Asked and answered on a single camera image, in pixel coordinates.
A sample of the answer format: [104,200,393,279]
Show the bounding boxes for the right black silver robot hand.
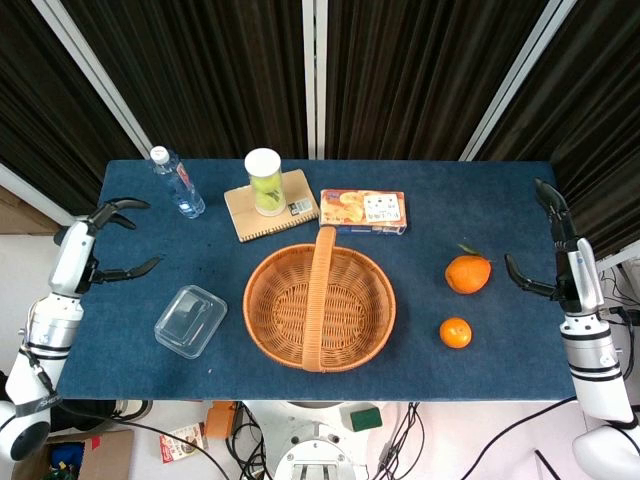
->
[503,177,606,315]

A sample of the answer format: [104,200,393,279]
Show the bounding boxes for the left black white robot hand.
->
[48,198,162,302]

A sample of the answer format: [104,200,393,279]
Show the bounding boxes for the large orange with leaf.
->
[444,243,493,295]

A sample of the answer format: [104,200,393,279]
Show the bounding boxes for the small orange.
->
[439,316,473,350]

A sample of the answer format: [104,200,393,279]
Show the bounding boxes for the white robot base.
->
[244,399,391,480]

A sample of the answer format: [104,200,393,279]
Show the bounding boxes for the clear plastic water bottle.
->
[149,145,207,220]

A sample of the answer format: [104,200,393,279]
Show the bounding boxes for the clear plastic food container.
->
[153,284,229,361]

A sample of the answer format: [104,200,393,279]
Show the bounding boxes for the blue table cloth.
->
[55,158,584,404]

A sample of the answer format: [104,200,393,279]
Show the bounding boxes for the open cardboard box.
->
[10,428,136,480]

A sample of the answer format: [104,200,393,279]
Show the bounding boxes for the tennis ball can white lid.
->
[243,147,288,217]

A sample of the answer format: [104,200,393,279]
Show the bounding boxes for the small snack packet on floor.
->
[159,422,209,464]

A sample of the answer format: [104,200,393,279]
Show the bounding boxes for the orange box under table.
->
[204,401,237,440]

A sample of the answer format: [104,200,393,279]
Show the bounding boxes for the brown spiral notebook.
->
[223,168,321,244]

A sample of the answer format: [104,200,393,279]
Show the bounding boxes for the orange snack box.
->
[319,188,408,236]

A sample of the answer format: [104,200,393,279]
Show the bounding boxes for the green block on base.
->
[349,407,384,433]

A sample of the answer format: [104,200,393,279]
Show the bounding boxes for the black cables with power adapter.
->
[597,263,640,331]

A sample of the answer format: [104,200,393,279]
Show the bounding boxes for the white partition post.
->
[458,0,577,162]
[301,0,329,160]
[30,0,147,155]

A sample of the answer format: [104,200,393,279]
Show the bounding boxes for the black cable bundle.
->
[224,401,275,480]
[375,401,427,480]

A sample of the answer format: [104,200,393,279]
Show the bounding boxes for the woven wicker basket with handle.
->
[242,226,397,374]

